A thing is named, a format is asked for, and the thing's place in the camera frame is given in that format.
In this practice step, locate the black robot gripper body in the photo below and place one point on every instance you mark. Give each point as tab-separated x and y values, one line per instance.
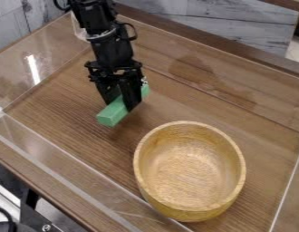
115	69

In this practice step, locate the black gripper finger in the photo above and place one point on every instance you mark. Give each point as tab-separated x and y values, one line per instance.
131	91
109	91

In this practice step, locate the green rectangular block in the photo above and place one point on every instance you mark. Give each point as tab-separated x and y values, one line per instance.
113	113

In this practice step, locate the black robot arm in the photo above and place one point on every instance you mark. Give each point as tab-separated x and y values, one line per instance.
97	18

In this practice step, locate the brown wooden bowl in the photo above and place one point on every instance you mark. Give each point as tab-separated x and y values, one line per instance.
189	170

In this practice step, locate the black metal table leg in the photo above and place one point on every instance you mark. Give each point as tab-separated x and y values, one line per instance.
29	199

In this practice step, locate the clear acrylic corner bracket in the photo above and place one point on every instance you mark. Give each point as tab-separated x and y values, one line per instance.
77	30

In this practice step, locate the clear acrylic tray wall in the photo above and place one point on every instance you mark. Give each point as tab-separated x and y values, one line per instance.
53	149

